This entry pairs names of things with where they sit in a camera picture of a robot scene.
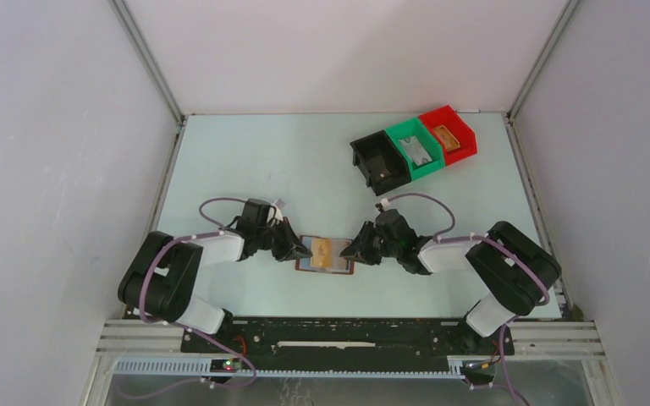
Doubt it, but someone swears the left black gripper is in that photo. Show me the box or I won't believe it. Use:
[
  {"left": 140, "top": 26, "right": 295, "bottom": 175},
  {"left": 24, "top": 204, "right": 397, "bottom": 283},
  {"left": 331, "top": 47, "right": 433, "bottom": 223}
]
[{"left": 256, "top": 217, "right": 311, "bottom": 262}]

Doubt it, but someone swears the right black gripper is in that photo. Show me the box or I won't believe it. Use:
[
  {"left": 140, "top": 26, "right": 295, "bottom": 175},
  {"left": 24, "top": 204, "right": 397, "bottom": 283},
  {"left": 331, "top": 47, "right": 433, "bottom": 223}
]
[{"left": 341, "top": 220, "right": 401, "bottom": 266}]

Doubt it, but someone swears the gold VIP credit card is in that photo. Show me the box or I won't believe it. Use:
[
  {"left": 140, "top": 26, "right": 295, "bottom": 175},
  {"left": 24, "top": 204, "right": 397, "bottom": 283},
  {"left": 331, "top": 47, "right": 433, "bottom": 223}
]
[{"left": 311, "top": 238, "right": 333, "bottom": 269}]

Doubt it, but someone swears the brown leather card holder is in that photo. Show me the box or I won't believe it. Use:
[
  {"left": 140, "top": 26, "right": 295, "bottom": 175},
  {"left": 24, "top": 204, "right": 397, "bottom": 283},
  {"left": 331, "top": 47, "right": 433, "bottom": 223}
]
[{"left": 295, "top": 235, "right": 355, "bottom": 276}]

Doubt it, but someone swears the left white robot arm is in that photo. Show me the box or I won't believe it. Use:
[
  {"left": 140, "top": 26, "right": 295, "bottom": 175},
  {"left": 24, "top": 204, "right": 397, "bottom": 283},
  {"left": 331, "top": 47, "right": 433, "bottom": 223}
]
[{"left": 117, "top": 199, "right": 312, "bottom": 353}]

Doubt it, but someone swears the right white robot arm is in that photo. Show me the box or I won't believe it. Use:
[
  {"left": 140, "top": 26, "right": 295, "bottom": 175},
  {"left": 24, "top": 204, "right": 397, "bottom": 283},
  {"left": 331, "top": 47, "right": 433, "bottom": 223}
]
[{"left": 339, "top": 209, "right": 562, "bottom": 354}]

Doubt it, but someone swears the dark card in black bin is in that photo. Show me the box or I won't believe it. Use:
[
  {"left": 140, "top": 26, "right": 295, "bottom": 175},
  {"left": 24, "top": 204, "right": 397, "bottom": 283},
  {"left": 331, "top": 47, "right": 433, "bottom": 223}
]
[{"left": 367, "top": 156, "right": 392, "bottom": 183}]

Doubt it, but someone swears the silver card in green bin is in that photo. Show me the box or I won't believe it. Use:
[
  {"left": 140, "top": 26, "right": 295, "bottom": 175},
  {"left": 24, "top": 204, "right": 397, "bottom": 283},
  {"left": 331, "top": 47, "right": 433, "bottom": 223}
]
[{"left": 399, "top": 136, "right": 432, "bottom": 167}]

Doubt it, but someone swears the black plastic bin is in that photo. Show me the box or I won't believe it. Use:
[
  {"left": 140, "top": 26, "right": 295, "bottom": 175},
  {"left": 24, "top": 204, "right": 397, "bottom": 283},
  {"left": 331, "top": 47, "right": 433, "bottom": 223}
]
[{"left": 350, "top": 130, "right": 411, "bottom": 196}]

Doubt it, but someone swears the green plastic bin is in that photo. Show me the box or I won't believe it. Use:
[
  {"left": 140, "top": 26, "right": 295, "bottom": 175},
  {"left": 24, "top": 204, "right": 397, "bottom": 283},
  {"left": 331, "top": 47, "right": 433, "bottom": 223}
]
[{"left": 385, "top": 118, "right": 445, "bottom": 181}]

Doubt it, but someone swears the red plastic bin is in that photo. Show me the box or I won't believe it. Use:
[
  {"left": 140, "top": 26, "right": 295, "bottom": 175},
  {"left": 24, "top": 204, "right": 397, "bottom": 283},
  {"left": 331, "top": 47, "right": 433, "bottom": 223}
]
[{"left": 417, "top": 105, "right": 477, "bottom": 166}]

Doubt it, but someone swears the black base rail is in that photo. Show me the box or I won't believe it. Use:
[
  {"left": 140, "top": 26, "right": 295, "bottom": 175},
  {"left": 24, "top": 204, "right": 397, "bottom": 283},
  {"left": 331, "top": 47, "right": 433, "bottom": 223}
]
[{"left": 181, "top": 316, "right": 514, "bottom": 374}]

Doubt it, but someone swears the white cable duct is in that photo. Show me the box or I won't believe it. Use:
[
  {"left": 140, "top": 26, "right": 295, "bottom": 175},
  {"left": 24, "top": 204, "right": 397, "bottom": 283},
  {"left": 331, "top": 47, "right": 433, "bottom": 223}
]
[{"left": 113, "top": 357, "right": 474, "bottom": 379}]

